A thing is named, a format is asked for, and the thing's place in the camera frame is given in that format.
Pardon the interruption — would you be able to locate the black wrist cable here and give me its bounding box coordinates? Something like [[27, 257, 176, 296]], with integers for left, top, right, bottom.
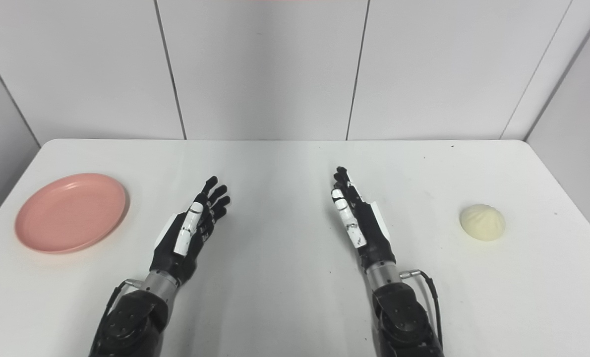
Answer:
[[102, 279, 144, 328], [399, 269, 444, 348]]

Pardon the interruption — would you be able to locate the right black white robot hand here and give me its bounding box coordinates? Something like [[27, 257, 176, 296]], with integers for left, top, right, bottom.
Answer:
[[331, 166, 397, 274]]

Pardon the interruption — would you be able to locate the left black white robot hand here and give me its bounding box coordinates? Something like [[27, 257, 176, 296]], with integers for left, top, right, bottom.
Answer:
[[149, 176, 231, 288]]

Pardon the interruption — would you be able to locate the pink round plate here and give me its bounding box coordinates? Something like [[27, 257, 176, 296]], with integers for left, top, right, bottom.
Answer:
[[14, 173, 127, 254]]

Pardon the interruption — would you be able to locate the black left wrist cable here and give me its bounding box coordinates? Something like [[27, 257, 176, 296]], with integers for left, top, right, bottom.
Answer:
[[102, 279, 144, 328]]

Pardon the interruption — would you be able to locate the cream steamed bun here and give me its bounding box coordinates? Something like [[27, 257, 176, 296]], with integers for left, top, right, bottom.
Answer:
[[460, 204, 506, 242]]

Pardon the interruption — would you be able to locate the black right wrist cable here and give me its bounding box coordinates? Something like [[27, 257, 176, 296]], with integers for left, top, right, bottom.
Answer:
[[399, 269, 444, 348]]

